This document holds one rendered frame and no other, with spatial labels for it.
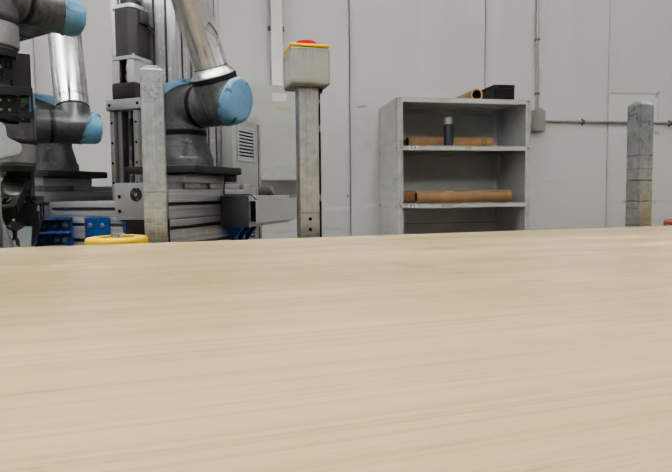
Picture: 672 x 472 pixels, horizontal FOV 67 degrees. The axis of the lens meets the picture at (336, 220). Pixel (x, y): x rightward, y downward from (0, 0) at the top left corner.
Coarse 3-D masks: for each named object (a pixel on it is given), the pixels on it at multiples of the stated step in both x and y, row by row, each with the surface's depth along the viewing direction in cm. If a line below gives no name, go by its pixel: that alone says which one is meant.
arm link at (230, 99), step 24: (192, 0) 119; (192, 24) 121; (192, 48) 123; (216, 48) 125; (216, 72) 125; (192, 96) 130; (216, 96) 126; (240, 96) 129; (216, 120) 130; (240, 120) 131
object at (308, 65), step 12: (288, 48) 88; (300, 48) 87; (312, 48) 87; (324, 48) 88; (288, 60) 88; (300, 60) 87; (312, 60) 87; (324, 60) 88; (288, 72) 88; (300, 72) 87; (312, 72) 87; (324, 72) 88; (288, 84) 88; (300, 84) 87; (312, 84) 88; (324, 84) 88
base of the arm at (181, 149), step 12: (168, 132) 135; (180, 132) 134; (192, 132) 135; (204, 132) 139; (168, 144) 135; (180, 144) 134; (192, 144) 135; (204, 144) 138; (168, 156) 133; (180, 156) 133; (192, 156) 134; (204, 156) 137
